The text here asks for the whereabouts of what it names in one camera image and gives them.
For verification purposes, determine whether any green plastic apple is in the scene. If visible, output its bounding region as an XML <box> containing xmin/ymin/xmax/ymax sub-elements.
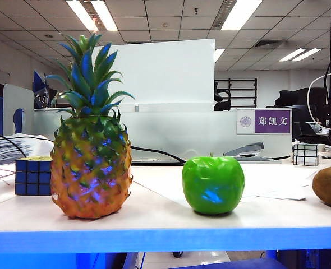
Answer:
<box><xmin>181</xmin><ymin>152</ymin><xmax>246</xmax><ymax>216</ymax></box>

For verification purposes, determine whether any plastic pineapple with green crown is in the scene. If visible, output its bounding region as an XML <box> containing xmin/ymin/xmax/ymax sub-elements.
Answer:
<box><xmin>45</xmin><ymin>33</ymin><xmax>136</xmax><ymax>220</ymax></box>

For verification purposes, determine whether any frosted glass desk partition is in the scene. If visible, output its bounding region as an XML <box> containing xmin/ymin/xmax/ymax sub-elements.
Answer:
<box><xmin>32</xmin><ymin>107</ymin><xmax>293</xmax><ymax>164</ymax></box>

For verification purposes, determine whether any white AOC monitor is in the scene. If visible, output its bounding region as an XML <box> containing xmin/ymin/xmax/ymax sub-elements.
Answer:
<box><xmin>93</xmin><ymin>38</ymin><xmax>215</xmax><ymax>113</ymax></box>

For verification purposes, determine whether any black office chair with headrest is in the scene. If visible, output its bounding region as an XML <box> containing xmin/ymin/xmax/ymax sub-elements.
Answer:
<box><xmin>214</xmin><ymin>81</ymin><xmax>232</xmax><ymax>112</ymax></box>

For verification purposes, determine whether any grey stapler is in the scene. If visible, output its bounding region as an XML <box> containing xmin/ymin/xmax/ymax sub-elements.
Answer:
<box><xmin>223</xmin><ymin>141</ymin><xmax>265</xmax><ymax>158</ymax></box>

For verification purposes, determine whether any ceiling light fixture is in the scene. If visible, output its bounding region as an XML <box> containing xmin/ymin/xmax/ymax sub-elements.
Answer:
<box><xmin>65</xmin><ymin>0</ymin><xmax>119</xmax><ymax>33</ymax></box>
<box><xmin>214</xmin><ymin>48</ymin><xmax>226</xmax><ymax>63</ymax></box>
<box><xmin>212</xmin><ymin>0</ymin><xmax>263</xmax><ymax>31</ymax></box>
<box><xmin>278</xmin><ymin>47</ymin><xmax>323</xmax><ymax>63</ymax></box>

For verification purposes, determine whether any purple and white name plate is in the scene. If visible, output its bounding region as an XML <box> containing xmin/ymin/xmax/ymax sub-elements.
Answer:
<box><xmin>236</xmin><ymin>108</ymin><xmax>292</xmax><ymax>136</ymax></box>

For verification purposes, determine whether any black dotted board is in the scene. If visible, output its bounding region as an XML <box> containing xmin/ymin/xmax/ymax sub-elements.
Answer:
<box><xmin>33</xmin><ymin>69</ymin><xmax>57</xmax><ymax>109</ymax></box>

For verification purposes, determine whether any small white paper sheet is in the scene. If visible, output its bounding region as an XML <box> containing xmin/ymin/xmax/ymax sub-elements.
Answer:
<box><xmin>240</xmin><ymin>168</ymin><xmax>319</xmax><ymax>201</ymax></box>

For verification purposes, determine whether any colourful Rubik's cube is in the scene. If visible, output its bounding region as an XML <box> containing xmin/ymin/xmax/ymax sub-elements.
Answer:
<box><xmin>14</xmin><ymin>155</ymin><xmax>54</xmax><ymax>197</ymax></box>

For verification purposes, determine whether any silver mirror cube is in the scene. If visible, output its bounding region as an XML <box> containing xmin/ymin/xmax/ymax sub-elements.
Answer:
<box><xmin>292</xmin><ymin>143</ymin><xmax>320</xmax><ymax>167</ymax></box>

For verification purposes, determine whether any black swivel chair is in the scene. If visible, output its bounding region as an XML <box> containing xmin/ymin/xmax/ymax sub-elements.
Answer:
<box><xmin>292</xmin><ymin>121</ymin><xmax>331</xmax><ymax>144</ymax></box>

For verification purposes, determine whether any white file holder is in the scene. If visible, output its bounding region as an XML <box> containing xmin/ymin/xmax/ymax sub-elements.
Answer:
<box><xmin>2</xmin><ymin>84</ymin><xmax>35</xmax><ymax>136</ymax></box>

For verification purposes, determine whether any stack of printed paper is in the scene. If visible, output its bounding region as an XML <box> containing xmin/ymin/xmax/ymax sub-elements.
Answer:
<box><xmin>0</xmin><ymin>135</ymin><xmax>33</xmax><ymax>169</ymax></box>

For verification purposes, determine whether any thick black monitor cable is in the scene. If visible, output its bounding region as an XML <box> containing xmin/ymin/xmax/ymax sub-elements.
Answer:
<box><xmin>130</xmin><ymin>145</ymin><xmax>187</xmax><ymax>164</ymax></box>

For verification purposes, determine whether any black wall rack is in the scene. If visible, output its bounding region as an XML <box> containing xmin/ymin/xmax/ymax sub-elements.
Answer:
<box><xmin>215</xmin><ymin>77</ymin><xmax>258</xmax><ymax>109</ymax></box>

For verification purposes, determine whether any white USB cable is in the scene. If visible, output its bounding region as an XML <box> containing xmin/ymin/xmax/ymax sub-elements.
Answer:
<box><xmin>306</xmin><ymin>71</ymin><xmax>331</xmax><ymax>132</ymax></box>

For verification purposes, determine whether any thin black cable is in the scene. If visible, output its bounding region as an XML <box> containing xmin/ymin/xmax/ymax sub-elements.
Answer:
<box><xmin>0</xmin><ymin>131</ymin><xmax>57</xmax><ymax>180</ymax></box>

